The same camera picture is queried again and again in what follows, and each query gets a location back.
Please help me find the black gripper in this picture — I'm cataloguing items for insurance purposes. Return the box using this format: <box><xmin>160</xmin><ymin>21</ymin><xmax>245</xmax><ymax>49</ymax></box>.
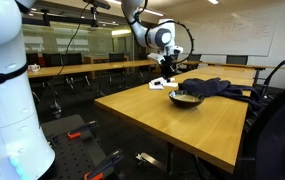
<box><xmin>159</xmin><ymin>53</ymin><xmax>178</xmax><ymax>80</ymax></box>

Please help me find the black and white marker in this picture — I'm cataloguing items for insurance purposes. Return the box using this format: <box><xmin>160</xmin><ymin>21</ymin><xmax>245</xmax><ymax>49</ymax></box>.
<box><xmin>151</xmin><ymin>77</ymin><xmax>176</xmax><ymax>85</ymax></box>

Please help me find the dark bowl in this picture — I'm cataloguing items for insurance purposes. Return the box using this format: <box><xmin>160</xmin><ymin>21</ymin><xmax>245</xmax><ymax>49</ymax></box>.
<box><xmin>167</xmin><ymin>89</ymin><xmax>206</xmax><ymax>109</ymax></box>

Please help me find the white eraser block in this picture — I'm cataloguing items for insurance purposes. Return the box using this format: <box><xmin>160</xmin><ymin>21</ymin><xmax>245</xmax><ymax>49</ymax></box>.
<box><xmin>148</xmin><ymin>83</ymin><xmax>165</xmax><ymax>91</ymax></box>

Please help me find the dark blue cloth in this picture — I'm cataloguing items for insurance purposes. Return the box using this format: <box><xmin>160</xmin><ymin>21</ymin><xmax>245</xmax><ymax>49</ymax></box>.
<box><xmin>178</xmin><ymin>76</ymin><xmax>264</xmax><ymax>112</ymax></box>

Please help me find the wooden table by whiteboard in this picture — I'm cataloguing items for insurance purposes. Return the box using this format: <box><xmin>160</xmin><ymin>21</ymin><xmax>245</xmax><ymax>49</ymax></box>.
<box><xmin>181</xmin><ymin>59</ymin><xmax>285</xmax><ymax>80</ymax></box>

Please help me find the long wooden meeting table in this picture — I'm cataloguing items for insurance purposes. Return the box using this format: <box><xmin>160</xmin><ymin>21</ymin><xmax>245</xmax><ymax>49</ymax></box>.
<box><xmin>27</xmin><ymin>59</ymin><xmax>159</xmax><ymax>80</ymax></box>

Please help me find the chrome table foot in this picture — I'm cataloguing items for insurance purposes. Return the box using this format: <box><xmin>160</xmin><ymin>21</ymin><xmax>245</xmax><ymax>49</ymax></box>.
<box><xmin>134</xmin><ymin>151</ymin><xmax>170</xmax><ymax>175</ymax></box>

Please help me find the black chair with chrome legs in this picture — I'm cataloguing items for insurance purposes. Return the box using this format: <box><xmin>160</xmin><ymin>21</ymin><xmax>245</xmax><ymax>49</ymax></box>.
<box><xmin>60</xmin><ymin>52</ymin><xmax>93</xmax><ymax>92</ymax></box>

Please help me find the black mesh office chair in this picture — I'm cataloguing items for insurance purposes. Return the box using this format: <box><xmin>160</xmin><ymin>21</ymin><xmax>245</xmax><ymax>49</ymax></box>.
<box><xmin>253</xmin><ymin>59</ymin><xmax>285</xmax><ymax>102</ymax></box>

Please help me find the large black office chair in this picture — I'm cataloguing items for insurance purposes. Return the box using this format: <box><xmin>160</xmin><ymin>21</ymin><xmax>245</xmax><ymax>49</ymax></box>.
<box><xmin>237</xmin><ymin>87</ymin><xmax>285</xmax><ymax>180</ymax></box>

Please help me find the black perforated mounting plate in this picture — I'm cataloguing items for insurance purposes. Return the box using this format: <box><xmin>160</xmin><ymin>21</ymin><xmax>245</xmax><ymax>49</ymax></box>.
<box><xmin>40</xmin><ymin>114</ymin><xmax>126</xmax><ymax>180</ymax></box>

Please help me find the white teapot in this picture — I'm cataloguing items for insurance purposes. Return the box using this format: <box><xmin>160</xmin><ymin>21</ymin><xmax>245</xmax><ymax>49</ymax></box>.
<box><xmin>27</xmin><ymin>63</ymin><xmax>42</xmax><ymax>73</ymax></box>

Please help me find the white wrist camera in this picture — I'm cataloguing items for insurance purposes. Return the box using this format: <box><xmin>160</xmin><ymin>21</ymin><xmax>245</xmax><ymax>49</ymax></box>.
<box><xmin>147</xmin><ymin>52</ymin><xmax>166</xmax><ymax>65</ymax></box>

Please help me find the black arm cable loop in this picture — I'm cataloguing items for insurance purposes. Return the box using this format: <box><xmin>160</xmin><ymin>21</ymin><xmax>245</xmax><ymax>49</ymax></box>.
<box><xmin>133</xmin><ymin>0</ymin><xmax>196</xmax><ymax>67</ymax></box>

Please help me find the wall whiteboard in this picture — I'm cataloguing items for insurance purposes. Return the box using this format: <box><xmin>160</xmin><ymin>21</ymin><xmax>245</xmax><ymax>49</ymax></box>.
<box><xmin>173</xmin><ymin>5</ymin><xmax>280</xmax><ymax>58</ymax></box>

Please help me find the black camera stand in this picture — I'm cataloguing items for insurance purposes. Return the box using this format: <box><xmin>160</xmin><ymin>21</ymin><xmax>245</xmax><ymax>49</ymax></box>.
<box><xmin>89</xmin><ymin>6</ymin><xmax>100</xmax><ymax>28</ymax></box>

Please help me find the black overhead camera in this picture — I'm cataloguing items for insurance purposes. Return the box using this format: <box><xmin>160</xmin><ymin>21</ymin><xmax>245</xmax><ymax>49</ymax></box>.
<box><xmin>82</xmin><ymin>0</ymin><xmax>112</xmax><ymax>11</ymax></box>

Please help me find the black camera cable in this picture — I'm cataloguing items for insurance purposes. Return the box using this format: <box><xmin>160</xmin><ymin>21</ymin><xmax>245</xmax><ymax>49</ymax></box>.
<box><xmin>36</xmin><ymin>3</ymin><xmax>91</xmax><ymax>104</ymax></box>

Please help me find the black clamp with orange handle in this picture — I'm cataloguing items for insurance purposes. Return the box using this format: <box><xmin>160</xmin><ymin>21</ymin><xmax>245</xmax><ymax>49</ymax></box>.
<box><xmin>66</xmin><ymin>120</ymin><xmax>99</xmax><ymax>140</ymax></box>
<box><xmin>83</xmin><ymin>149</ymin><xmax>126</xmax><ymax>180</ymax></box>

